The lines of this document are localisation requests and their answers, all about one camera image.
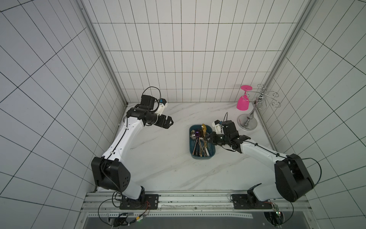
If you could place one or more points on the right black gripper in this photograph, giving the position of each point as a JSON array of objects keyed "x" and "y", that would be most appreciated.
[{"x": 216, "y": 138}]

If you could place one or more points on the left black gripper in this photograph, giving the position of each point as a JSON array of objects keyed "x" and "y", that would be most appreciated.
[{"x": 161, "y": 124}]

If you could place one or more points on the teal plastic storage box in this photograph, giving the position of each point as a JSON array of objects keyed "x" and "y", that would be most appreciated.
[{"x": 210, "y": 147}]

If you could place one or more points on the small gold ornate spoon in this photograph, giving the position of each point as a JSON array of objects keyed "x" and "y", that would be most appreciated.
[{"x": 204, "y": 129}]

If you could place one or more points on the large silver spoon front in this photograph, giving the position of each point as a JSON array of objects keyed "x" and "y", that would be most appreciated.
[{"x": 193, "y": 134}]

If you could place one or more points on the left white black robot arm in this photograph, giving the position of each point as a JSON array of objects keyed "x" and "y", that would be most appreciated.
[{"x": 110, "y": 170}]

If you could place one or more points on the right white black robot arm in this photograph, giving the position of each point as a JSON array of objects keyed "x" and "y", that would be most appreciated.
[{"x": 291, "y": 180}]

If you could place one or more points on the chrome glass holder stand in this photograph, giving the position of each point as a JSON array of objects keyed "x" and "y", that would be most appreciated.
[{"x": 260, "y": 98}]

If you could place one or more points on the pink upside-down wine glass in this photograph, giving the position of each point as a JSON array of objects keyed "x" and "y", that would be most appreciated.
[{"x": 243, "y": 102}]

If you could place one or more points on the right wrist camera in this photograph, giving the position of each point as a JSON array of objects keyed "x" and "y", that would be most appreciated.
[{"x": 217, "y": 126}]

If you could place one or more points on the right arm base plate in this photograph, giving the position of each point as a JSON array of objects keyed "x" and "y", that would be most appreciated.
[{"x": 248, "y": 202}]

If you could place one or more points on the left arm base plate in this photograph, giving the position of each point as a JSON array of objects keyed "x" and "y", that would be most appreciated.
[{"x": 145, "y": 201}]

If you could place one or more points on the aluminium rail frame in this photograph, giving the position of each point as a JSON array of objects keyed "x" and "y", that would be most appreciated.
[{"x": 193, "y": 210}]

